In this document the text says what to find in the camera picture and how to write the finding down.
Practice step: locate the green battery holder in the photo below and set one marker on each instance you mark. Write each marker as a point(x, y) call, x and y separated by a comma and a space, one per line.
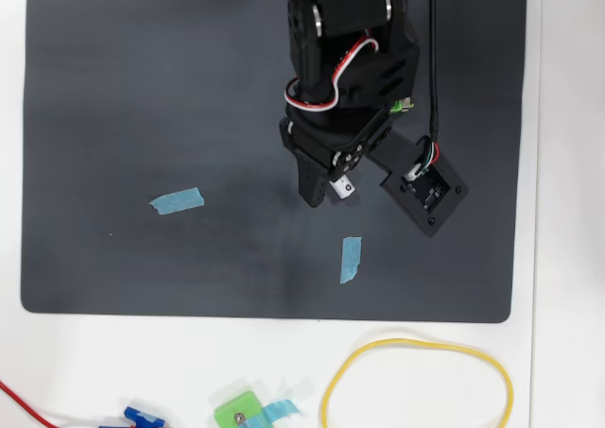
point(402, 105)

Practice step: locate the blue tape strip slanted end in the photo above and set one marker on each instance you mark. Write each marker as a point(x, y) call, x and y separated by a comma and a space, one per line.
point(350, 258)

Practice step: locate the yellow rubber band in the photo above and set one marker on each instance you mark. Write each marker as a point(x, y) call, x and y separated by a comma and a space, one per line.
point(402, 339)

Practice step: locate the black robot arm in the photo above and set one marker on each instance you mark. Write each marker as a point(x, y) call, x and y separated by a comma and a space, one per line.
point(402, 69)

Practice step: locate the blue connector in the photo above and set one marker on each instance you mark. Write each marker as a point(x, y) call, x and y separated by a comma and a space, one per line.
point(134, 415)

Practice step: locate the dark grey textured mat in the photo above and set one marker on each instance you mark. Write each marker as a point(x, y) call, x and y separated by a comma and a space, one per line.
point(142, 116)

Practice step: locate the white cylindrical battery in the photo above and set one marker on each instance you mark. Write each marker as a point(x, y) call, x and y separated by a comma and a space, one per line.
point(344, 188)

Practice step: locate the blue tape strip pointed end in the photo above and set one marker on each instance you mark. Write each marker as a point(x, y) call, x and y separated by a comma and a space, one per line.
point(179, 200)

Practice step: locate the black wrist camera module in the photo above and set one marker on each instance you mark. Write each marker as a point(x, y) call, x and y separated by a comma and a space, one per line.
point(439, 210)

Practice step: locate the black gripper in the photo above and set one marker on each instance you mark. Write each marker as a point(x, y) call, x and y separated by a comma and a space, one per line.
point(316, 140)

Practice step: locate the blue tape on green block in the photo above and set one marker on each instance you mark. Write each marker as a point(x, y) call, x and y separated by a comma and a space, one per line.
point(281, 408)

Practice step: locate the green block with screw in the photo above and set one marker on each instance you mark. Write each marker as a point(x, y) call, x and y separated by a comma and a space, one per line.
point(231, 406)

